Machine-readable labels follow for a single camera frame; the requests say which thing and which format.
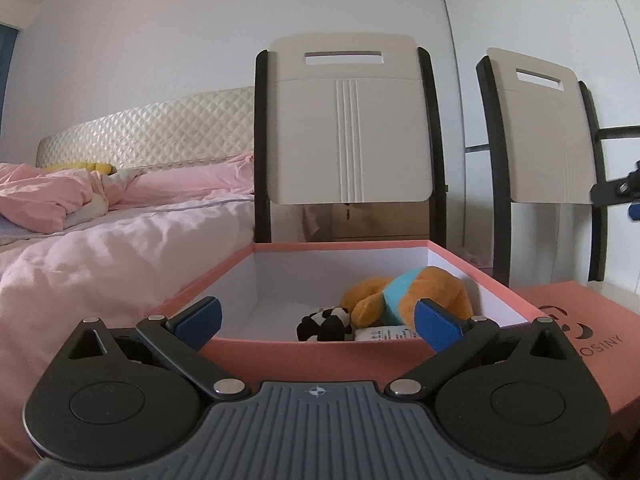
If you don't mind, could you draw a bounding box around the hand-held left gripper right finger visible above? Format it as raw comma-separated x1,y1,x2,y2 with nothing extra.
384,298,572,403

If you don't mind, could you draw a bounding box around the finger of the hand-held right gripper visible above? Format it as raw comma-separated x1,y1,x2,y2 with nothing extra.
589,160,640,221

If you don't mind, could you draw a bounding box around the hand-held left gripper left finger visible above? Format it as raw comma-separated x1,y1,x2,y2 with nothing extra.
65,296,252,402

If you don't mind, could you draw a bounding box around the orange plush toy blue shirt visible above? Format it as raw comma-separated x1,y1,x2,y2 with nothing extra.
340,266,473,331

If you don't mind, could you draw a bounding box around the white labelled packet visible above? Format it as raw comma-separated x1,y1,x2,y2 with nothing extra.
352,325,418,344

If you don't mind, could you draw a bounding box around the panda plush toy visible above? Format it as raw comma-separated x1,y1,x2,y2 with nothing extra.
296,307,357,343

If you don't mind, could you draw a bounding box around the pink cardboard box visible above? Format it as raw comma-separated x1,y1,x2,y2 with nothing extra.
150,240,549,396

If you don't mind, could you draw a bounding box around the small pink gift box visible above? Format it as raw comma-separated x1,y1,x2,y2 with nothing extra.
462,252,493,273

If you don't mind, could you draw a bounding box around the cream chair with plain back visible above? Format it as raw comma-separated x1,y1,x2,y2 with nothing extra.
476,47,609,288

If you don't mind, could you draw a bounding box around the pink duvet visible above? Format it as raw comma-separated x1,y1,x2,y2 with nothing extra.
0,162,257,461

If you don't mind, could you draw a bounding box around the pink box lid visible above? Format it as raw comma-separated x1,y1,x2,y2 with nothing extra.
515,282,640,411

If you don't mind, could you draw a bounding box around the wooden nightstand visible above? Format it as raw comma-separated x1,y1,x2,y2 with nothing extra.
302,202,431,243

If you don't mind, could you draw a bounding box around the pink pillow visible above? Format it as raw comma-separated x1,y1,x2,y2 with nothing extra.
107,152,256,211

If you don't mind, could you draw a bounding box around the pale patterned cloth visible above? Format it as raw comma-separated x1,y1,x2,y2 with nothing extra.
65,167,143,228

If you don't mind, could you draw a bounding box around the yellow plush toy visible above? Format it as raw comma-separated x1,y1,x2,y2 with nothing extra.
45,160,113,176

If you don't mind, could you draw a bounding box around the quilted cream headboard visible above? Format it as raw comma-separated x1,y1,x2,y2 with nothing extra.
36,86,256,172

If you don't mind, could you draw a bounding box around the cream chair with striped back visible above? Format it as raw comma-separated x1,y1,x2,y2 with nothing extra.
253,34,447,261

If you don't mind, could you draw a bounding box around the dark blue curtain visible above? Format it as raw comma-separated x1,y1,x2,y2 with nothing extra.
0,22,22,128

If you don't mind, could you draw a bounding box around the black wall rail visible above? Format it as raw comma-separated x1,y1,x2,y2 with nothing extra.
465,125,640,154

